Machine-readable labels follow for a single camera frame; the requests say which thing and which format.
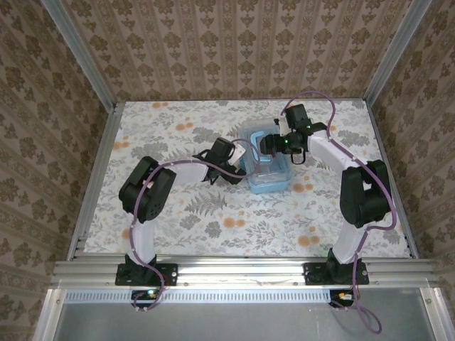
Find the aluminium left table rail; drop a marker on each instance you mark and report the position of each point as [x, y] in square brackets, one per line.
[97, 170]

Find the aluminium right corner post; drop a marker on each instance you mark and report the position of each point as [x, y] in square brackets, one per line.
[398, 53]

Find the aluminium corner post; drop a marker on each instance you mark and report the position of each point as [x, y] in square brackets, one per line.
[78, 53]
[398, 53]

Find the left controller board green light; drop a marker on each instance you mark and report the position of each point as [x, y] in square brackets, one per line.
[145, 296]

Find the right controller board orange plug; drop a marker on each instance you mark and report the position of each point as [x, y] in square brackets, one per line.
[343, 297]

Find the aluminium table rail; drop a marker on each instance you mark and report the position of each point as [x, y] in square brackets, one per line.
[391, 170]
[97, 170]
[213, 100]

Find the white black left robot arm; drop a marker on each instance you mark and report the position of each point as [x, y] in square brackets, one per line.
[142, 241]

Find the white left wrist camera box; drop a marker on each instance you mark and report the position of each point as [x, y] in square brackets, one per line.
[239, 152]

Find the blue toolbox with clear lid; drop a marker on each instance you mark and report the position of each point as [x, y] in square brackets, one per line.
[270, 177]

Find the aluminium back table rail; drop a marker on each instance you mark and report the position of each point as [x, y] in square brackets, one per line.
[213, 100]

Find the aluminium right table rail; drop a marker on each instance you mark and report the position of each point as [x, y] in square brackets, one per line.
[391, 170]

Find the floral patterned table cover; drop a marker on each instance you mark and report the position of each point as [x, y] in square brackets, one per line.
[266, 220]

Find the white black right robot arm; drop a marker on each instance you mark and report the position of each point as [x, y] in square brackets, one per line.
[348, 245]

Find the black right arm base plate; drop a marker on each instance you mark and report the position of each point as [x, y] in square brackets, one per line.
[364, 275]

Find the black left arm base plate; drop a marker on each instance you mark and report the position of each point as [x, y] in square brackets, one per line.
[170, 273]

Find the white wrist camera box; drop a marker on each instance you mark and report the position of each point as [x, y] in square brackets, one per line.
[281, 126]
[239, 152]

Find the aluminium left corner post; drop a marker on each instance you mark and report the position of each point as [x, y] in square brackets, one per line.
[78, 53]

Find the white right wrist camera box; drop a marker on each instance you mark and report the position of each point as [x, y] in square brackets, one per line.
[281, 126]

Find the aluminium front beam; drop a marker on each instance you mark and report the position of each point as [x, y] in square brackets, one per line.
[241, 271]

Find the grey metal bottom panel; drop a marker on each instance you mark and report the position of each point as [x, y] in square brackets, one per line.
[231, 323]

